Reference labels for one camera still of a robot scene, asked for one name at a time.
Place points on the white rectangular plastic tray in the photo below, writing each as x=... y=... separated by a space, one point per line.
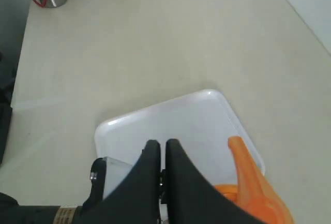
x=202 y=122

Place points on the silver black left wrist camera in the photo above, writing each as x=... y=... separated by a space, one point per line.
x=106 y=174

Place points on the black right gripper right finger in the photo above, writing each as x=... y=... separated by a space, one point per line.
x=191 y=198

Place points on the orange soap pump bottle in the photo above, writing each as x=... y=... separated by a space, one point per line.
x=253 y=193

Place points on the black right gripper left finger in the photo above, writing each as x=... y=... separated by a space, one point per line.
x=134 y=200

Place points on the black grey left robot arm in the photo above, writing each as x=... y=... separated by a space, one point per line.
x=12 y=212

